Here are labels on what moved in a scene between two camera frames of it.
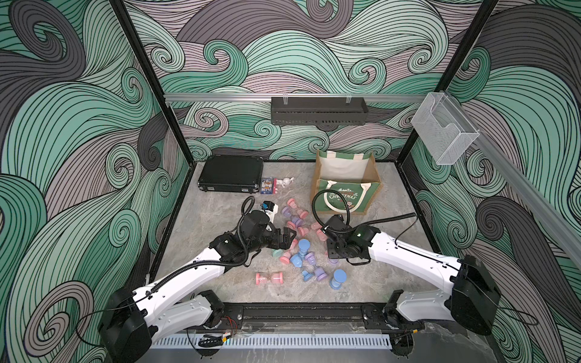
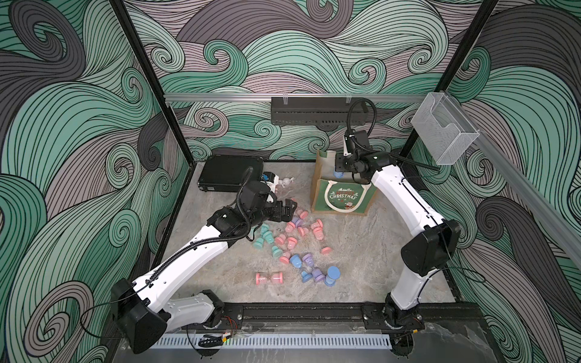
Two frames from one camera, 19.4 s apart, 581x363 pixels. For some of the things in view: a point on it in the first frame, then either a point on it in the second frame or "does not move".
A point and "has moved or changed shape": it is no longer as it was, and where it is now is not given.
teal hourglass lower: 278,252 does not move
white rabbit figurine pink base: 283,182 does not move
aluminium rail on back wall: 360,96 does not move
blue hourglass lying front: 307,276 does not move
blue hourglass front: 340,277 has moved or changed shape
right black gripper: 330,250 to 339,158
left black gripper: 284,241 to 286,211
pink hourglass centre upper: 302,231 does not move
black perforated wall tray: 318,110 does not move
